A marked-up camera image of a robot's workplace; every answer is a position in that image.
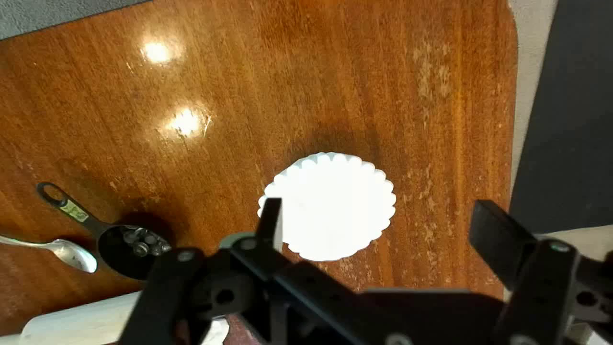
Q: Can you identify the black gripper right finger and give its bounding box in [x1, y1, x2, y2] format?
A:
[469, 200, 578, 345]

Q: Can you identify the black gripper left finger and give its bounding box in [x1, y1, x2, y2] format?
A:
[229, 200, 358, 345]

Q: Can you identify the white paper coffee filter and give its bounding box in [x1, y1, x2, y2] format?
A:
[256, 152, 396, 263]

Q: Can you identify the black measuring scoop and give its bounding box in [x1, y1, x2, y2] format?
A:
[36, 183, 170, 281]

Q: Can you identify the silver metal spoon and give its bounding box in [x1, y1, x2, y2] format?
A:
[0, 237, 97, 275]

